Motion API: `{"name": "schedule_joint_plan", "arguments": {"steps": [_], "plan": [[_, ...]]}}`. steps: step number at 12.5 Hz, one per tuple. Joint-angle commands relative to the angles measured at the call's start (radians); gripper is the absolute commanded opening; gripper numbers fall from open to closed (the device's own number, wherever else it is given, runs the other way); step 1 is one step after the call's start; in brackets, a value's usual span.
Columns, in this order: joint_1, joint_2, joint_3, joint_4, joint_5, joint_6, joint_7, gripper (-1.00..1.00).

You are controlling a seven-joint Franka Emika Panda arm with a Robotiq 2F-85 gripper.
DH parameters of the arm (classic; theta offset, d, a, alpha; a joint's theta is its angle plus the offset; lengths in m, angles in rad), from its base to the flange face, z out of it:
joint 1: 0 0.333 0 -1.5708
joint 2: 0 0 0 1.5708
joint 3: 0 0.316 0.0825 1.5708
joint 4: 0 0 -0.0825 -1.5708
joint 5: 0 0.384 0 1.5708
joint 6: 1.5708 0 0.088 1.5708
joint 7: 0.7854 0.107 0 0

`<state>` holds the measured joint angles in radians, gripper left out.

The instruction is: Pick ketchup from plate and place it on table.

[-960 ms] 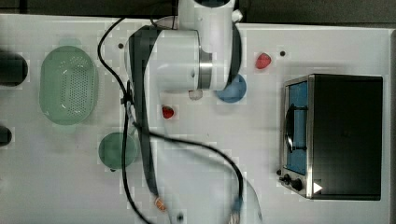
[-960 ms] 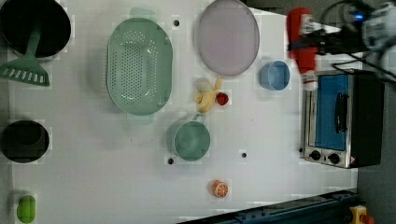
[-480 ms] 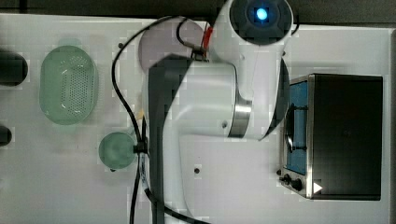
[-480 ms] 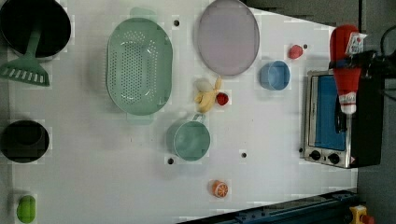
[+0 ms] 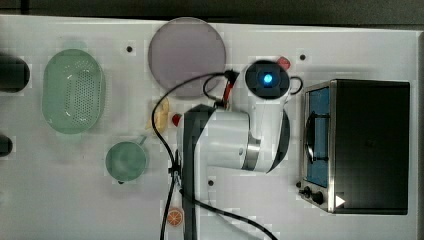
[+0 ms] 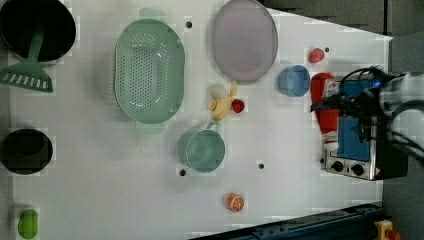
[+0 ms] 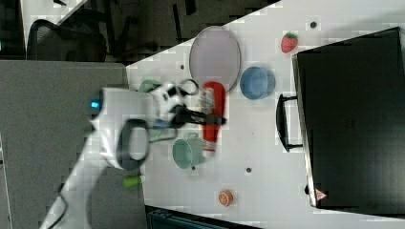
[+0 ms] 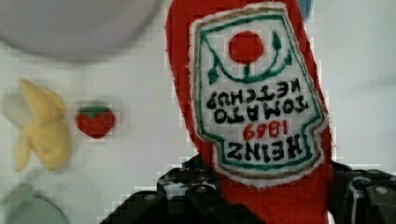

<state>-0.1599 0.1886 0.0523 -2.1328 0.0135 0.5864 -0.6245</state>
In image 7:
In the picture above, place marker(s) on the red plush ketchup bottle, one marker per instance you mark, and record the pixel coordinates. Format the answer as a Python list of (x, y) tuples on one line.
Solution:
[(212, 102)]

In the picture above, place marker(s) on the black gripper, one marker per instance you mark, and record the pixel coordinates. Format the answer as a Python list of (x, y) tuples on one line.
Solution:
[(179, 115)]

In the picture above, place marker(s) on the teal crate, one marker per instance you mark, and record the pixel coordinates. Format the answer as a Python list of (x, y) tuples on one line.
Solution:
[(163, 219)]

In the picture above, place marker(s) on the grey oval plate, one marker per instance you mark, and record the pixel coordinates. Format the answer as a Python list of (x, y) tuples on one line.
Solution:
[(215, 56)]

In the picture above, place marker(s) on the orange slice toy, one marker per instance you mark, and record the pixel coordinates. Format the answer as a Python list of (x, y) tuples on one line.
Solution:
[(225, 198)]

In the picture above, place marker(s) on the green mug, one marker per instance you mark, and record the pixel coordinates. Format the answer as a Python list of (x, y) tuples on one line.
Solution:
[(188, 152)]

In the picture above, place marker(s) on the large green bowl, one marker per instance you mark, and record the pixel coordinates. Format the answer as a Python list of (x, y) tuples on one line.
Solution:
[(156, 135)]

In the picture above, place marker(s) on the black office chair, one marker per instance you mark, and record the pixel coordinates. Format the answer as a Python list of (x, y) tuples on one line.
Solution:
[(49, 42)]

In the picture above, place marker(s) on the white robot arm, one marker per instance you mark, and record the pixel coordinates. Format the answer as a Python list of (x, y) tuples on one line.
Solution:
[(121, 140)]

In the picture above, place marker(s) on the black oven appliance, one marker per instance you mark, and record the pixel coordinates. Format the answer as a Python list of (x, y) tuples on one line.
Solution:
[(350, 97)]

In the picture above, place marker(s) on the large red strawberry toy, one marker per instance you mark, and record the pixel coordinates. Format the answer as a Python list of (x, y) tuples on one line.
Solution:
[(289, 42)]

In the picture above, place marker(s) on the blue bowl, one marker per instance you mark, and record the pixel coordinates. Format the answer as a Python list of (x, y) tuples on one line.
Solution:
[(257, 83)]

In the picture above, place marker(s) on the black oven door handle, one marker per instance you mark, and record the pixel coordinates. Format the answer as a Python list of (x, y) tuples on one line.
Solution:
[(282, 123)]

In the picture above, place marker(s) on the green marker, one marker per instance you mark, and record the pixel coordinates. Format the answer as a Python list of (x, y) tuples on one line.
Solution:
[(132, 181)]

